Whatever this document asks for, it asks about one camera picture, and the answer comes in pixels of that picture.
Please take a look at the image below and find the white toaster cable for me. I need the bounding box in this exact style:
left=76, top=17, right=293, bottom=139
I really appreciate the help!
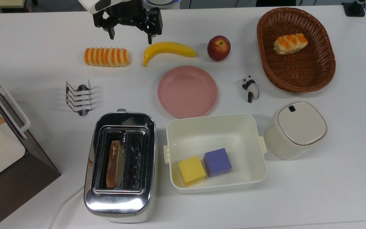
left=48, top=185, right=85, bottom=229

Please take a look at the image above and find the long orange striped bread roll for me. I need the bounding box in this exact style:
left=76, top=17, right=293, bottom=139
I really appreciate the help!
left=84, top=47, right=130, bottom=67

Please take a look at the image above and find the blue white robot base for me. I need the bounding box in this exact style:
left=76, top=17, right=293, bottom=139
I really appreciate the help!
left=144, top=0, right=181, bottom=10

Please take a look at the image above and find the brown wicker basket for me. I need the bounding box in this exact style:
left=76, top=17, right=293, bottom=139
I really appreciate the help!
left=256, top=7, right=336, bottom=93

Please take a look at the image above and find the small orange glazed bread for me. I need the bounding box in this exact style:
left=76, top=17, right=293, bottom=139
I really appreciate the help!
left=273, top=33, right=308, bottom=56

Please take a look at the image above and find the purple cube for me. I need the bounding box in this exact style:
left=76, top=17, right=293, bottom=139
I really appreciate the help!
left=203, top=148, right=232, bottom=178

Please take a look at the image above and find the yellow banana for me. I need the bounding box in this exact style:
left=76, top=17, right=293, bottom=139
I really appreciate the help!
left=143, top=42, right=198, bottom=67

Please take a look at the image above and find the brown toast slice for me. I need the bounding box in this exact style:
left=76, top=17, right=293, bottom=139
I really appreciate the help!
left=106, top=140, right=121, bottom=189

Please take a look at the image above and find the pink plate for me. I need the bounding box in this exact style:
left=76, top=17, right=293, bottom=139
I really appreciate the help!
left=157, top=66, right=218, bottom=119

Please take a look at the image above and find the metal toast rack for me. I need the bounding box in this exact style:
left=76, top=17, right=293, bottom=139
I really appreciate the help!
left=65, top=80, right=93, bottom=117

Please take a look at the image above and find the chrome toaster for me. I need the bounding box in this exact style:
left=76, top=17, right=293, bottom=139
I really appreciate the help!
left=84, top=109, right=157, bottom=223

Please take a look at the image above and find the white plastic container box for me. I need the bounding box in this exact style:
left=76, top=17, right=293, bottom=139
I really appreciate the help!
left=163, top=114, right=268, bottom=194

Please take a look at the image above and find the white lidded canister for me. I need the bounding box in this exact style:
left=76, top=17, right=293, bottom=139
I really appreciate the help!
left=263, top=101, right=329, bottom=160

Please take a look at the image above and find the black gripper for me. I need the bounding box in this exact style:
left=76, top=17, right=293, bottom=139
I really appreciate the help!
left=93, top=0, right=163, bottom=45

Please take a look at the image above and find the panda figurine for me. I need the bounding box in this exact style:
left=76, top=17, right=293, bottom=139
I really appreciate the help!
left=241, top=75, right=260, bottom=103

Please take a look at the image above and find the yellow cube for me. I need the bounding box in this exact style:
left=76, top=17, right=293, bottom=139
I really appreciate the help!
left=178, top=156, right=207, bottom=187

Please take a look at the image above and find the red apple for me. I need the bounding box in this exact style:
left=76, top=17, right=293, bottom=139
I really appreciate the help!
left=207, top=35, right=231, bottom=62

